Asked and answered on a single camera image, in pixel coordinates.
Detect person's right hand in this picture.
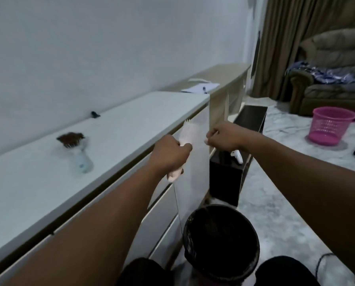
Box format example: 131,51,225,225
205,121,253,153

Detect person's left hand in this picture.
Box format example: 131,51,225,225
147,134,193,177

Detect pale pink comb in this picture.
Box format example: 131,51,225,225
167,119,200,183

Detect person's right forearm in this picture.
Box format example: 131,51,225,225
246,132,355,279

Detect person's left forearm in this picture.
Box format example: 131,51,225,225
3,167,182,286

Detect black cabinet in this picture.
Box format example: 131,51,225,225
209,105,268,207

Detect white paper sheet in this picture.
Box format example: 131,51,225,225
181,83,220,94

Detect beige wooden desk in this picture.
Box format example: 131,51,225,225
163,63,252,152

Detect white chest of drawers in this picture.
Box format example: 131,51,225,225
0,91,211,286

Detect black waste bin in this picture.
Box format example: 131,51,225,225
183,204,260,286

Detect pink plastic basket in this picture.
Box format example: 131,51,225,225
307,106,355,146

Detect person's left leg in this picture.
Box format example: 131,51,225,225
116,257,173,286

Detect person's leg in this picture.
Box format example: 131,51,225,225
254,256,321,286
116,257,173,286

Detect blue patterned cloth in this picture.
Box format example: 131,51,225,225
286,61,355,84

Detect olive green armchair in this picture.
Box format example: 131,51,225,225
288,27,355,121

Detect brown curtain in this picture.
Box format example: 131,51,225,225
251,0,355,102

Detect person's right leg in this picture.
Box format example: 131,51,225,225
254,256,321,286

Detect hairbrush with pale blue handle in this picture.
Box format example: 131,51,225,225
56,132,95,174

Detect black cable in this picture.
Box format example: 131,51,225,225
315,253,336,280

